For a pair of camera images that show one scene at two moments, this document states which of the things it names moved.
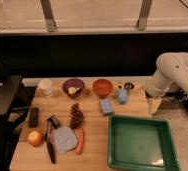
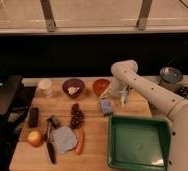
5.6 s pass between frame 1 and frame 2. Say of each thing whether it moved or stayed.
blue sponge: stayed
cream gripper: moved
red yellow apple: stayed
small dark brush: stayed
